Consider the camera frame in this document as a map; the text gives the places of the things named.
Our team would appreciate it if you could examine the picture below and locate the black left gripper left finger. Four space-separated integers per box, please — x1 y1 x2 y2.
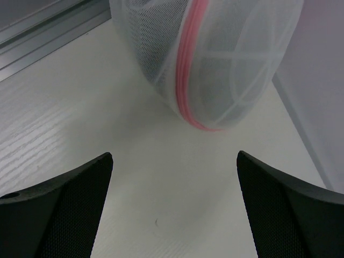
1 153 113 257

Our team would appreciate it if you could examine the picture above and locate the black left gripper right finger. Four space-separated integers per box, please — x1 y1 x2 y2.
236 151 343 257

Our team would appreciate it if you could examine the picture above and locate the white mesh laundry bag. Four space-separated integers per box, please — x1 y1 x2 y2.
109 1 303 131

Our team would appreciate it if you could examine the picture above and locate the aluminium frame rail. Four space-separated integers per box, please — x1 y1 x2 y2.
1 0 111 81

